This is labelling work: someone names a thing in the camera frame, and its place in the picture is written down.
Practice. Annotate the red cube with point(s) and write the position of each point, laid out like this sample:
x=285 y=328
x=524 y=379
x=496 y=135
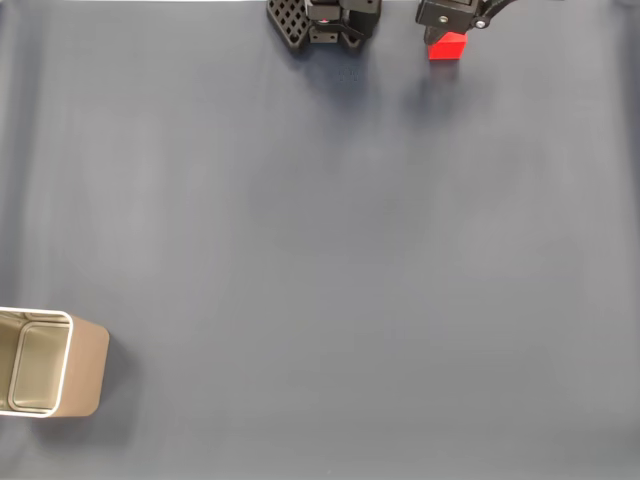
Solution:
x=447 y=50

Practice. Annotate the beige rectangular metal container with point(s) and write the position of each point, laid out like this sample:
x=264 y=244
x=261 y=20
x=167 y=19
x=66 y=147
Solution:
x=82 y=370

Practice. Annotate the navy blue table mat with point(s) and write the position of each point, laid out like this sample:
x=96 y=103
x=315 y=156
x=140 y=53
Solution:
x=320 y=250

